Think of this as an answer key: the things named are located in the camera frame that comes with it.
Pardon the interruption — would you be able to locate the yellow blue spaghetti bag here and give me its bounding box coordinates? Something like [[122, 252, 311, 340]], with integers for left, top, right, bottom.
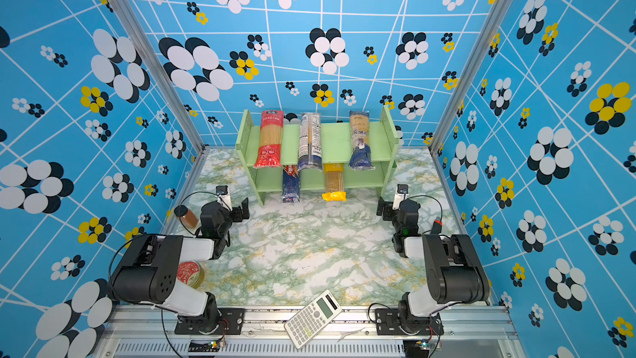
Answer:
[[349, 111, 374, 171]]

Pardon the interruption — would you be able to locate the blue Barilla pasta box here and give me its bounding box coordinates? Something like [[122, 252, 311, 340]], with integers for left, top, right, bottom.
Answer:
[[282, 165, 301, 203]]

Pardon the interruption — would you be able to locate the red spaghetti bag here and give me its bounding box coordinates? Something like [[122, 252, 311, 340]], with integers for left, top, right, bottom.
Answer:
[[254, 110, 284, 168]]

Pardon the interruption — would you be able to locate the clear grey spaghetti bag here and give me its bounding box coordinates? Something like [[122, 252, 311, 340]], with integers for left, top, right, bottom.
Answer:
[[297, 113, 322, 171]]

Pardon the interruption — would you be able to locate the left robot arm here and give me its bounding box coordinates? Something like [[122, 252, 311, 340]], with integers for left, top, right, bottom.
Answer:
[[109, 197, 249, 336]]

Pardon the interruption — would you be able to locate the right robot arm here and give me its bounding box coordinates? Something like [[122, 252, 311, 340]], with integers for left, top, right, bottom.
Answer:
[[376, 194, 490, 336]]

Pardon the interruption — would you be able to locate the green wooden shelf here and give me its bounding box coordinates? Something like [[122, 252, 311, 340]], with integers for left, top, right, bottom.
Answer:
[[235, 108, 399, 206]]

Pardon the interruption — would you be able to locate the red black marker pen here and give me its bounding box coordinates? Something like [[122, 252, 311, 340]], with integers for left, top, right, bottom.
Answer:
[[431, 216, 443, 235]]

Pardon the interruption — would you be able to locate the spice jar black lid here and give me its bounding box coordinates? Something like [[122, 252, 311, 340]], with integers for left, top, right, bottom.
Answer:
[[173, 205, 199, 230]]

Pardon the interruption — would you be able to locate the round red tin can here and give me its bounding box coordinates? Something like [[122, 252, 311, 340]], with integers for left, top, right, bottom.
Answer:
[[177, 261, 205, 288]]

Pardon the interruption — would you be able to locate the white scientific calculator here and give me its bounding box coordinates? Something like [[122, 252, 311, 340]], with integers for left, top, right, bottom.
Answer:
[[283, 290, 342, 350]]

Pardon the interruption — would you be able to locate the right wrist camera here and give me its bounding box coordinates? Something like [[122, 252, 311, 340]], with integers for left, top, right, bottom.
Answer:
[[393, 183, 409, 210]]

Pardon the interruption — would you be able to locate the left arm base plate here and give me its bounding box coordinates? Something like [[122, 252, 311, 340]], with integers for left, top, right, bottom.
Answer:
[[174, 308, 246, 336]]

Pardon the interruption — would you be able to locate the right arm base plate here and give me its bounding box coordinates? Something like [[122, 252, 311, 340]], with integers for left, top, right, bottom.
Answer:
[[370, 308, 445, 338]]

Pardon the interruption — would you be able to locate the aluminium front rail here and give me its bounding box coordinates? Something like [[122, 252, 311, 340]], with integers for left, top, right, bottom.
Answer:
[[94, 305, 526, 357]]

